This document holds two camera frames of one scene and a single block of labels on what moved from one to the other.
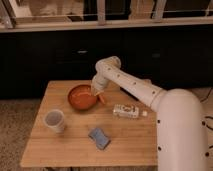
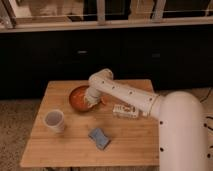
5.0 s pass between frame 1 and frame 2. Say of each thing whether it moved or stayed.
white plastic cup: stayed
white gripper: moved
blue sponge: stayed
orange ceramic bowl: stayed
